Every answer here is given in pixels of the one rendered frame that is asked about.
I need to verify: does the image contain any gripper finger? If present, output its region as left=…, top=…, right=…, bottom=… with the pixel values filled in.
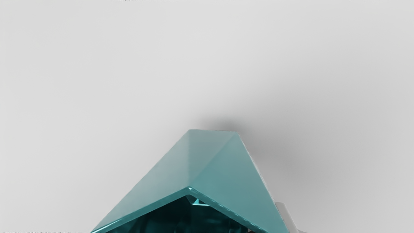
left=275, top=202, right=308, bottom=233

